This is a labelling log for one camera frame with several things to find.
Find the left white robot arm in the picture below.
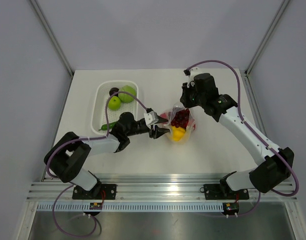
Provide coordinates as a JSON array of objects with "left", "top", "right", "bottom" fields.
[{"left": 44, "top": 110, "right": 170, "bottom": 200}]

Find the white perforated plastic basket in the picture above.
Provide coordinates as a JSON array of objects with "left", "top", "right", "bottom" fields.
[{"left": 91, "top": 80, "right": 139, "bottom": 135}]

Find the green apple toy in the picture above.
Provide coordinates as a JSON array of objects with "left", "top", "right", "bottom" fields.
[{"left": 108, "top": 96, "right": 121, "bottom": 111}]

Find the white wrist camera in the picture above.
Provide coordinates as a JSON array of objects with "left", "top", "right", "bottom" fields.
[
  {"left": 183, "top": 67, "right": 204, "bottom": 88},
  {"left": 144, "top": 108, "right": 159, "bottom": 129}
]

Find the clear zip top bag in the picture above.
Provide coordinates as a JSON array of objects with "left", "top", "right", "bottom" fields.
[{"left": 160, "top": 102, "right": 196, "bottom": 144}]

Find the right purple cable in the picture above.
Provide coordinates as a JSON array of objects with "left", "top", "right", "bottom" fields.
[{"left": 184, "top": 59, "right": 301, "bottom": 218}]

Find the green cabbage toy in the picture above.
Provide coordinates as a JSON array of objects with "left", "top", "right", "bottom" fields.
[{"left": 118, "top": 85, "right": 138, "bottom": 103}]

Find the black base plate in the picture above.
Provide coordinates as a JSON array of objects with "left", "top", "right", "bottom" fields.
[
  {"left": 199, "top": 184, "right": 250, "bottom": 200},
  {"left": 72, "top": 183, "right": 117, "bottom": 200}
]

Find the left small circuit board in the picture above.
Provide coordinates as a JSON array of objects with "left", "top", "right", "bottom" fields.
[{"left": 89, "top": 202, "right": 103, "bottom": 210}]

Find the green chili pepper toy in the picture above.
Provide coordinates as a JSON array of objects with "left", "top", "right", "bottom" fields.
[{"left": 99, "top": 122, "right": 116, "bottom": 131}]

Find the dark red grape bunch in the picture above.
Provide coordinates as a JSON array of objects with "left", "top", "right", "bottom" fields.
[{"left": 171, "top": 108, "right": 190, "bottom": 129}]

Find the white slotted cable duct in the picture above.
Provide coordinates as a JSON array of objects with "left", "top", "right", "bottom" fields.
[{"left": 37, "top": 202, "right": 224, "bottom": 213}]

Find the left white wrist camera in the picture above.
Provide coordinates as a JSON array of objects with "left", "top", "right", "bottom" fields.
[{"left": 144, "top": 108, "right": 159, "bottom": 129}]

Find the left aluminium frame post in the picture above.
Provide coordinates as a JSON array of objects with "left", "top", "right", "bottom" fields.
[{"left": 28, "top": 0, "right": 74, "bottom": 79}]

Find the small circuit board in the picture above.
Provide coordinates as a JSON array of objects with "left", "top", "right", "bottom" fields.
[
  {"left": 89, "top": 202, "right": 103, "bottom": 210},
  {"left": 223, "top": 202, "right": 240, "bottom": 215}
]

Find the aluminium mounting rail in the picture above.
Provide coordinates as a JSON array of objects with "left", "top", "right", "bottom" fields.
[{"left": 26, "top": 173, "right": 297, "bottom": 201}]

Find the aluminium frame post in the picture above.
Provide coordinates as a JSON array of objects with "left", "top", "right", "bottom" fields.
[
  {"left": 28, "top": 0, "right": 74, "bottom": 79},
  {"left": 245, "top": 0, "right": 292, "bottom": 77}
]

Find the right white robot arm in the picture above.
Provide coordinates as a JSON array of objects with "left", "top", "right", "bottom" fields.
[{"left": 180, "top": 73, "right": 294, "bottom": 198}]

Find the yellow bell pepper toy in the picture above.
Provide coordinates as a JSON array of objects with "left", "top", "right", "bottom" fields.
[{"left": 172, "top": 126, "right": 186, "bottom": 142}]

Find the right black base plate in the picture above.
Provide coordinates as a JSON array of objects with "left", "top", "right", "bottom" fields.
[{"left": 199, "top": 184, "right": 250, "bottom": 200}]

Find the right small circuit board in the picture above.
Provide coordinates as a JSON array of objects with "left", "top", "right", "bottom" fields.
[{"left": 223, "top": 202, "right": 240, "bottom": 215}]

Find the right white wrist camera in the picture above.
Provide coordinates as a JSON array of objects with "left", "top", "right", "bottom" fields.
[{"left": 183, "top": 67, "right": 204, "bottom": 88}]

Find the right aluminium frame post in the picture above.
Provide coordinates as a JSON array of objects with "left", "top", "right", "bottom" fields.
[{"left": 245, "top": 0, "right": 292, "bottom": 77}]

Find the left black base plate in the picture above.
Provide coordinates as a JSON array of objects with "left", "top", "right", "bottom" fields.
[{"left": 72, "top": 183, "right": 117, "bottom": 200}]

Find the red dragon fruit toy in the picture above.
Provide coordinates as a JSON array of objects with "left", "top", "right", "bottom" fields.
[{"left": 160, "top": 111, "right": 196, "bottom": 130}]

